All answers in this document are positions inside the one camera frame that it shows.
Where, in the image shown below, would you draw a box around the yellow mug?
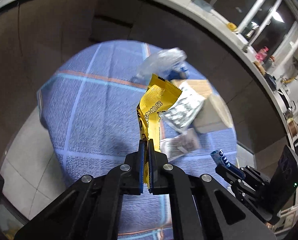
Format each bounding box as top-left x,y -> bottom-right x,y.
227,22 -> 237,32

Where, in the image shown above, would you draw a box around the small white printed wrapper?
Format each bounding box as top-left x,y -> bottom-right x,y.
160,128 -> 200,162

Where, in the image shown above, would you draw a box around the dark kitchen cabinets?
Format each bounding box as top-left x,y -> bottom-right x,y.
0,0 -> 291,169

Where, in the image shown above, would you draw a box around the wooden pot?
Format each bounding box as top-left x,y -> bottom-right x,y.
287,118 -> 298,138

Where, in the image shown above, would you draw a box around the pink bottle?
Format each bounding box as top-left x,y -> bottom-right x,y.
255,47 -> 268,62

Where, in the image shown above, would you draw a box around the brown cardboard box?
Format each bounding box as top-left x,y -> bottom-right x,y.
172,79 -> 234,133

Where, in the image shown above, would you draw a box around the blue candy wrapper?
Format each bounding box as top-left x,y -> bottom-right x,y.
210,150 -> 231,168

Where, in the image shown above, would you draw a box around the blue plaid tablecloth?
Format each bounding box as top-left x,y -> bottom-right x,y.
37,40 -> 237,239

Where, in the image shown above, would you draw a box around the silver printed wrapper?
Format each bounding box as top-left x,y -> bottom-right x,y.
161,81 -> 205,133

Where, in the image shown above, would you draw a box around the yellow snack wrapper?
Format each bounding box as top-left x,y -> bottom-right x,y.
136,73 -> 183,190

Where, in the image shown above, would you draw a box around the clear plastic bag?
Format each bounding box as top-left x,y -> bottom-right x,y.
135,48 -> 187,80

